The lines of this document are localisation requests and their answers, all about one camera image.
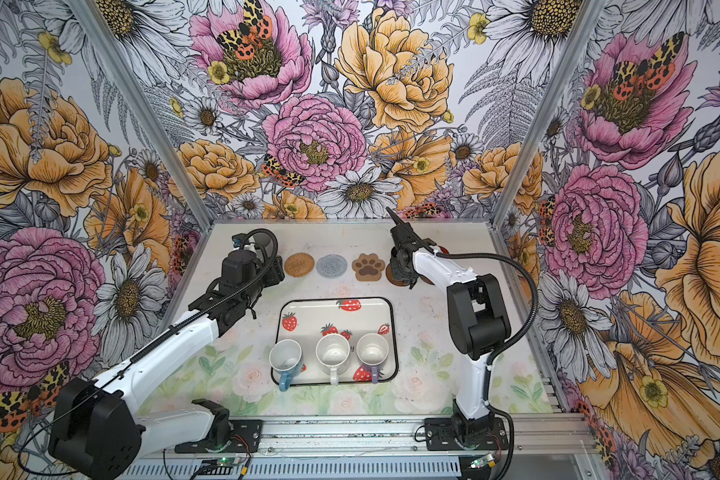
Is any rattan wicker round coaster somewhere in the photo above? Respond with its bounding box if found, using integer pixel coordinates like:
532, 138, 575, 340
284, 252, 316, 278

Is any scratched brown wooden round coaster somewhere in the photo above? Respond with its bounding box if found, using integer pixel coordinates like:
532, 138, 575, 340
385, 266, 405, 287

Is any cork paw print coaster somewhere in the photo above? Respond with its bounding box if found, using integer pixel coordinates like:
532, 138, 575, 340
351, 253, 386, 282

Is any grey-blue woven round coaster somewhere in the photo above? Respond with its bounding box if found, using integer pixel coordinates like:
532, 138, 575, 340
316, 254, 348, 279

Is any blue floral mug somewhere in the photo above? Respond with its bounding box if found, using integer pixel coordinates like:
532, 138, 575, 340
269, 339, 303, 392

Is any white lilac handled mug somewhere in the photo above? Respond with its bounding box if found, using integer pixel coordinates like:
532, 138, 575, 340
353, 333, 390, 384

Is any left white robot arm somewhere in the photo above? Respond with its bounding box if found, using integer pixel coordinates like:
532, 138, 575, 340
48, 247, 285, 479

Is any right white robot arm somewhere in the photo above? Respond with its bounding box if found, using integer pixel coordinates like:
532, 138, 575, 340
387, 209, 514, 427

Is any white strawberry serving tray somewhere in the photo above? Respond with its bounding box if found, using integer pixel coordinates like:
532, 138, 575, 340
269, 297, 399, 391

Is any white speckled mug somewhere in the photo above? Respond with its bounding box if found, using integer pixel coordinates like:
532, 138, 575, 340
315, 333, 352, 386

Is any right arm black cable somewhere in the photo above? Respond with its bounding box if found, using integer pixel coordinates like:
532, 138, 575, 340
434, 251, 540, 480

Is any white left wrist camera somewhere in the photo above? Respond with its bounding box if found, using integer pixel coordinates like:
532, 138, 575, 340
232, 233, 256, 252

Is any left aluminium corner post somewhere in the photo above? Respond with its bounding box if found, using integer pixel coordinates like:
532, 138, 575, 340
70, 1, 213, 233

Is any aluminium corner post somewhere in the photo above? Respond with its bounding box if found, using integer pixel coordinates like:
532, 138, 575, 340
491, 0, 606, 229
70, 1, 213, 233

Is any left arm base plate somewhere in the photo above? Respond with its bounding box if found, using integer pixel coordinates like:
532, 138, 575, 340
174, 419, 264, 454

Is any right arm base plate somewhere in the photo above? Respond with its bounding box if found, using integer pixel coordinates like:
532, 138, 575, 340
424, 415, 509, 452

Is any aluminium front rail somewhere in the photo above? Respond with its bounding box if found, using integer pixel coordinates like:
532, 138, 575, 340
124, 412, 601, 460

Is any right aluminium corner post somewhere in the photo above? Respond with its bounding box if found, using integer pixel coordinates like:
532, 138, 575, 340
491, 0, 606, 229

